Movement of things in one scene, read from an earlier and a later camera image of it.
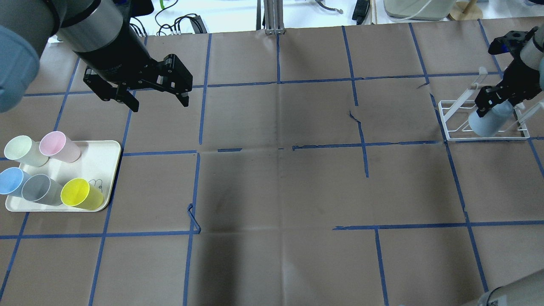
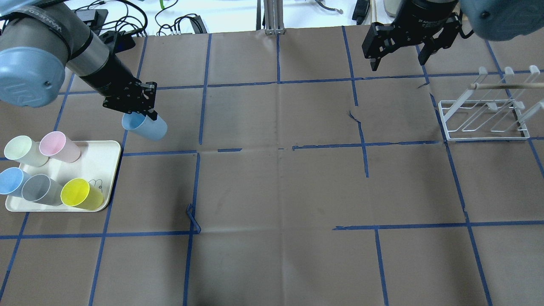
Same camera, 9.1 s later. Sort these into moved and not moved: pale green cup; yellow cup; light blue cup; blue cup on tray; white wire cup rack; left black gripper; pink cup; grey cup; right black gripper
Moved: right black gripper; left black gripper; light blue cup
Not moved: grey cup; pink cup; white wire cup rack; blue cup on tray; yellow cup; pale green cup
